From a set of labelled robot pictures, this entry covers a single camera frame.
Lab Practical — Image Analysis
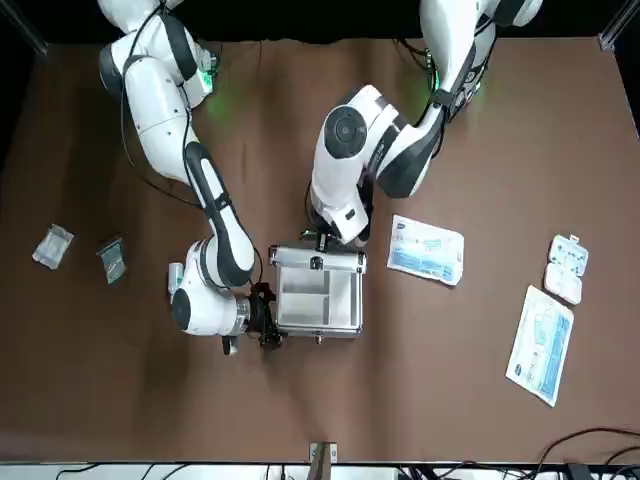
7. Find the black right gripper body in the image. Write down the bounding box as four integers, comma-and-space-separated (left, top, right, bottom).
248, 293, 270, 335

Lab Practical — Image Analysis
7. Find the white plastic partition tray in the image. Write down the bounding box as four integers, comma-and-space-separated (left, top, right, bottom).
276, 269, 332, 329

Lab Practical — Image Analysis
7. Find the silver aluminium first-aid case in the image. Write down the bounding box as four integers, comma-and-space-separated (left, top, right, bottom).
268, 243, 368, 346

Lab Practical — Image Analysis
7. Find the white disinfectant bottle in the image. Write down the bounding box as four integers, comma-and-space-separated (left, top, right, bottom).
167, 262, 187, 303

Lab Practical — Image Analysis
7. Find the clear bandage packet green print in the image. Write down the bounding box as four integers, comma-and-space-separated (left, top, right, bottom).
95, 235, 126, 285

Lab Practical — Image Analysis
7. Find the white gauze packet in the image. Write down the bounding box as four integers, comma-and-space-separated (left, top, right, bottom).
32, 223, 75, 271

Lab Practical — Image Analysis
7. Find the wide blue white pouch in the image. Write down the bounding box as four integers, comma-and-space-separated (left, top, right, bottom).
386, 214, 465, 287

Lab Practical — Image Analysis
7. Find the long blue white pouch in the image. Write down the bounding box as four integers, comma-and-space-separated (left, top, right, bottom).
504, 284, 575, 407

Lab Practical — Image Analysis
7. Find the plain white plastic box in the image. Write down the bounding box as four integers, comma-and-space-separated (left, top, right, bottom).
543, 263, 584, 305

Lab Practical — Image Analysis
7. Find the aluminium camera post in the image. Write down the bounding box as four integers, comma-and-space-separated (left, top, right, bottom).
308, 441, 338, 480

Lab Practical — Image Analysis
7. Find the aluminium frame profile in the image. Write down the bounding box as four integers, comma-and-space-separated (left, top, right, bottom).
598, 0, 640, 51

